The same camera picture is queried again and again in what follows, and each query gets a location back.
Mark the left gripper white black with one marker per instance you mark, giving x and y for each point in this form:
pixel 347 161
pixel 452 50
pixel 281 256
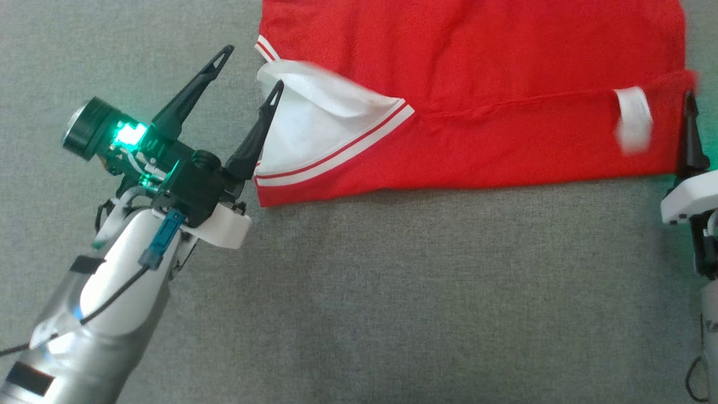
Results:
pixel 185 179

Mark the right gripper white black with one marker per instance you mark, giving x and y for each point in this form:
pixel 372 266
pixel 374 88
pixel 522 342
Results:
pixel 693 196

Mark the red jersey with white trim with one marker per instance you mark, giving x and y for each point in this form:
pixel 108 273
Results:
pixel 477 56

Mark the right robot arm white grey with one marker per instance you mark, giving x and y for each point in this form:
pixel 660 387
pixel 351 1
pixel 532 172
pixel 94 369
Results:
pixel 711 336

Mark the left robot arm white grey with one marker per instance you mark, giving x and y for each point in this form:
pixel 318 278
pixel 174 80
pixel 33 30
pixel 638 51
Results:
pixel 112 303

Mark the large grey sofa seat cushion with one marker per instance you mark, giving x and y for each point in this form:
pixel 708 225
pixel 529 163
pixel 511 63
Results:
pixel 392 308

